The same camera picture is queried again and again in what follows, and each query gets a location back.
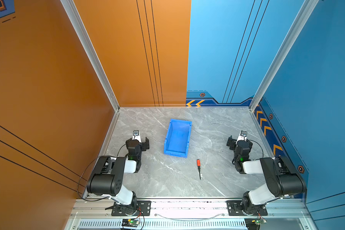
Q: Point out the front aluminium rail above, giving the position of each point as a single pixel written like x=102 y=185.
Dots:
x=192 y=213

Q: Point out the green circuit board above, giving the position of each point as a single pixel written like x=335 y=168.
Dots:
x=254 y=224
x=130 y=224

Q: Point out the left aluminium corner post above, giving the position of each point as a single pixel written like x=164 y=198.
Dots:
x=79 y=27

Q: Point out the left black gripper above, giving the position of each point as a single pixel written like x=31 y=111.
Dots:
x=144 y=142

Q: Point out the right aluminium corner post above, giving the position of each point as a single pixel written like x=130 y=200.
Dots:
x=297 y=26

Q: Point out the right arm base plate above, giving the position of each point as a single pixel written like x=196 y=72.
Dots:
x=238 y=208

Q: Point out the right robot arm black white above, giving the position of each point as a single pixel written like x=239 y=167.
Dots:
x=281 y=178

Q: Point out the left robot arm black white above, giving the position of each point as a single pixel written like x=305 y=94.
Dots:
x=106 y=179

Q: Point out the red black screwdriver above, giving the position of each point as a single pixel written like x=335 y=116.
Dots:
x=199 y=167

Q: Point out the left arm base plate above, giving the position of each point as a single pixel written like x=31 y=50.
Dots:
x=137 y=207

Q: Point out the left green circuit board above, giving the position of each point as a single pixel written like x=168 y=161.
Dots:
x=130 y=224

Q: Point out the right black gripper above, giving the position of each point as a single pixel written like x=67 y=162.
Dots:
x=231 y=143

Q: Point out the right green circuit board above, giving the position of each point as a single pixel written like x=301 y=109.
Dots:
x=254 y=224

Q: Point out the aluminium corner post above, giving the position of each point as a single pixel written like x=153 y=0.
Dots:
x=79 y=27
x=297 y=26

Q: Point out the blue plastic bin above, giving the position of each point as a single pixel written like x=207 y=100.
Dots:
x=177 y=140

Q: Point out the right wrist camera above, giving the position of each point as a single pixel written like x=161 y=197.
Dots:
x=243 y=133

